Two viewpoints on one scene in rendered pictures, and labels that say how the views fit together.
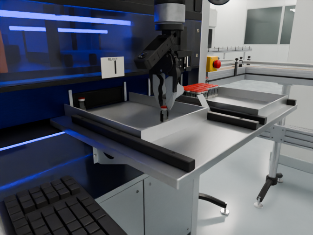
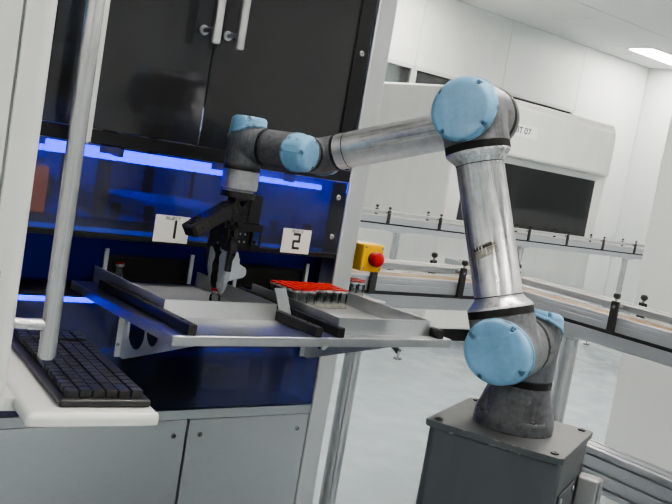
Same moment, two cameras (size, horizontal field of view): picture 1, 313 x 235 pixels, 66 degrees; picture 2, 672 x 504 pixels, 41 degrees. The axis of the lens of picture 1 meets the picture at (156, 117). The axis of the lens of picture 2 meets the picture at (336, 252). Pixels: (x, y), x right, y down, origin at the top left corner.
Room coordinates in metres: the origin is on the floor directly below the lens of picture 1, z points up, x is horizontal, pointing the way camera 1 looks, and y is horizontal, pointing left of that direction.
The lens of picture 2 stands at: (-1.14, -0.50, 1.22)
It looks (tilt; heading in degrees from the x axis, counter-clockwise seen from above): 6 degrees down; 8
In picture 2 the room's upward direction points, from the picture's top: 10 degrees clockwise
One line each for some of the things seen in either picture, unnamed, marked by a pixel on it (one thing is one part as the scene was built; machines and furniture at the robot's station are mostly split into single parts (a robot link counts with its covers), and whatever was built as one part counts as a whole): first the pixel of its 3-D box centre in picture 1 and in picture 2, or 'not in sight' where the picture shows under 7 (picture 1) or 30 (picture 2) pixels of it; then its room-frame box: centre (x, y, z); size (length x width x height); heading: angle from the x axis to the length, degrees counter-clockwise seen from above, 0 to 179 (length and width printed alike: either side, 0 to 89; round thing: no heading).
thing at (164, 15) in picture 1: (168, 16); (239, 181); (0.64, -0.03, 1.15); 0.08 x 0.08 x 0.05
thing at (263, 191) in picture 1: (270, 184); not in sight; (1.58, -0.86, 0.07); 0.50 x 0.08 x 0.14; 137
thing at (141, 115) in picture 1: (133, 111); (182, 292); (0.68, 0.07, 0.90); 0.34 x 0.26 x 0.04; 47
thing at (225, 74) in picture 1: (212, 72); (403, 278); (1.50, -0.34, 0.92); 0.69 x 0.16 x 0.16; 137
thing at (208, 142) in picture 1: (187, 113); (263, 314); (0.76, -0.10, 0.87); 0.70 x 0.48 x 0.02; 137
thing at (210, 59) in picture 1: (207, 63); (364, 256); (1.19, -0.25, 1.00); 0.08 x 0.07 x 0.07; 47
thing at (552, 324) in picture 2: not in sight; (527, 340); (0.55, -0.65, 0.96); 0.13 x 0.12 x 0.14; 160
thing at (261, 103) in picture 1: (225, 98); (338, 309); (0.85, -0.25, 0.90); 0.34 x 0.26 x 0.04; 46
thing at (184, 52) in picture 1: (171, 50); (236, 220); (0.64, -0.04, 1.07); 0.09 x 0.08 x 0.12; 137
